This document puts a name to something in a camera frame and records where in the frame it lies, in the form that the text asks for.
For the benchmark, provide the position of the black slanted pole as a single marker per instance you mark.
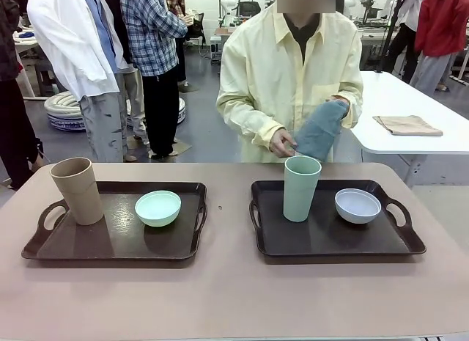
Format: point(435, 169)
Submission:
point(390, 36)

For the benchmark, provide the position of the wooden top workbench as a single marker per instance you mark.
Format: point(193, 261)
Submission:
point(223, 30)

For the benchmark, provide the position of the person in yellow shirt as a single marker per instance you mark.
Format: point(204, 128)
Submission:
point(264, 62)

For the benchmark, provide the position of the white workbench with shelf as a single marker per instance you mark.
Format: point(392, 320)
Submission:
point(31, 64)

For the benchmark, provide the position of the beige cloth mat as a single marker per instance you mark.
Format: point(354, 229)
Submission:
point(406, 125)

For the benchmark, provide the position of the blue-grey cloth mat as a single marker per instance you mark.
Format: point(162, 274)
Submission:
point(318, 132)

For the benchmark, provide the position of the person's left forearm yellow sleeve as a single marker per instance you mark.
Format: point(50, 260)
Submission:
point(353, 110)

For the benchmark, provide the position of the mint green bowl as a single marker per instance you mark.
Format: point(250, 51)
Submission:
point(157, 209)

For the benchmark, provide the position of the person's right hand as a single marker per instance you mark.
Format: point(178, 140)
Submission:
point(280, 143)

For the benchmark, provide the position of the bystander in dark clothes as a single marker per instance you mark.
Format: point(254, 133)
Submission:
point(11, 117)

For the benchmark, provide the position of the pale lavender bowl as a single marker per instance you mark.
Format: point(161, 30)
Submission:
point(357, 209)

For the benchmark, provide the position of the dark brown tray under tan cup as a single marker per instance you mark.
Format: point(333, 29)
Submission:
point(117, 242)

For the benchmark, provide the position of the white side table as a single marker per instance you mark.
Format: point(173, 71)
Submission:
point(403, 95)

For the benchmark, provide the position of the tall pale green plastic cup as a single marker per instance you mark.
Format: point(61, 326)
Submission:
point(300, 194)

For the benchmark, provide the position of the person's right forearm yellow sleeve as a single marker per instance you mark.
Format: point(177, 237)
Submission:
point(249, 122)

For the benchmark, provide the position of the tall tan plastic cup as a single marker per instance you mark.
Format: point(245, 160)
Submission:
point(78, 194)

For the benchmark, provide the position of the person's left hand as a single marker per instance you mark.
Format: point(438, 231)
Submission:
point(337, 98)

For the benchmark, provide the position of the bystander in black trousers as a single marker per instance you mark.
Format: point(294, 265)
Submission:
point(401, 44)

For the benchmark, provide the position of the bystander in plaid shirt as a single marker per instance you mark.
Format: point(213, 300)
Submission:
point(154, 29)

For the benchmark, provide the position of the dark brown tray under green cup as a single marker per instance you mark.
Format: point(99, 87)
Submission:
point(329, 242)

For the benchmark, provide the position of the bystander in beige trousers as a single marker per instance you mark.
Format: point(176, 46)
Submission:
point(135, 99)

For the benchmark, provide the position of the bystander in white shirt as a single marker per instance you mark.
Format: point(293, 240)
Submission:
point(69, 44)

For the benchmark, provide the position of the bystander in red jacket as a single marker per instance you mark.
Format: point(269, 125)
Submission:
point(443, 22)

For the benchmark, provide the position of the white and blue floor cushion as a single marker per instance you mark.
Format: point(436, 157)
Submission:
point(182, 111)
point(62, 108)

